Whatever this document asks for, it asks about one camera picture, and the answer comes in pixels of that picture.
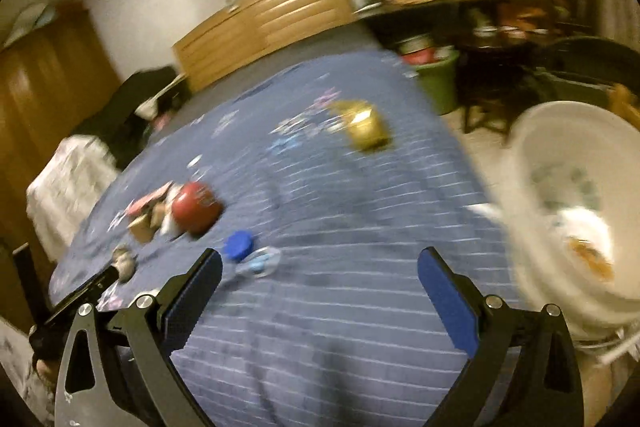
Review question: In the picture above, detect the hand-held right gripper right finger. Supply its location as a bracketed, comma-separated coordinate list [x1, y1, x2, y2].
[417, 247, 586, 427]

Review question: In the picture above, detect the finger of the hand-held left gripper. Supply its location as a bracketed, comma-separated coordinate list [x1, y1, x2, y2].
[47, 267, 122, 323]

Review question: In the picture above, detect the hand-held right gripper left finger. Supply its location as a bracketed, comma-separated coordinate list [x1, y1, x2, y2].
[54, 248, 223, 427]

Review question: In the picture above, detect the grey sock ball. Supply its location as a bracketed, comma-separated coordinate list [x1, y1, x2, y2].
[112, 244, 137, 283]

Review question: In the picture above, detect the white plastic bucket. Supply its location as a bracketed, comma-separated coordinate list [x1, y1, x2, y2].
[500, 102, 640, 365]

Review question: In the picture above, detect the orange print paper cup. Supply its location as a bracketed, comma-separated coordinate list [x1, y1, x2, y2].
[550, 207, 617, 283]

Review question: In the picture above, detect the dark upright bar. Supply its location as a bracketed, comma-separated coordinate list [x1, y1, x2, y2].
[12, 243, 49, 323]

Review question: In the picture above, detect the blue bottle cap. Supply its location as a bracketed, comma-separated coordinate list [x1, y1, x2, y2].
[223, 231, 254, 260]

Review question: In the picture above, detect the red apple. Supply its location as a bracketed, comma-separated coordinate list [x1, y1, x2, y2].
[171, 181, 223, 238]

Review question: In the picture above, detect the crumpled white cloth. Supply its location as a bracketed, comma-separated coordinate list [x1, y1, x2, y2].
[26, 136, 121, 253]

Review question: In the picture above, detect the pink box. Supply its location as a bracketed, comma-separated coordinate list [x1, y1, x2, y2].
[124, 182, 176, 218]

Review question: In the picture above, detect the blue checked star blanket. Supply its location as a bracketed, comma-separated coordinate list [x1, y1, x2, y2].
[47, 49, 531, 427]

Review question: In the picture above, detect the black clothes pile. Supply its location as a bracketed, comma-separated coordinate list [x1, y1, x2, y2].
[80, 66, 193, 168]

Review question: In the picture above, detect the brown wooden wardrobe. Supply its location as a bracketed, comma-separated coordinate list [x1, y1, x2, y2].
[0, 0, 123, 333]

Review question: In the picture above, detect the gold wrapper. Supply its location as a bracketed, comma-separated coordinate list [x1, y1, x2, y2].
[327, 99, 393, 154]

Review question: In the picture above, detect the green bucket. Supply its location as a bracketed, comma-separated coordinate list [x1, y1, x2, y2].
[415, 49, 461, 116]

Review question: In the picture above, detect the grey bed sheet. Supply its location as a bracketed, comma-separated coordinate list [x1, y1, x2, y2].
[145, 19, 401, 142]

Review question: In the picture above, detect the white bundle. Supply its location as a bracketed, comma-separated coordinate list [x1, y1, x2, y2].
[7, 3, 57, 45]

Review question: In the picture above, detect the wooden headboard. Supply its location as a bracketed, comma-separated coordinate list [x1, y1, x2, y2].
[171, 0, 361, 94]

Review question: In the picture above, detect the dark desk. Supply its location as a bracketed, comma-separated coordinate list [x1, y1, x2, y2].
[352, 0, 551, 58]

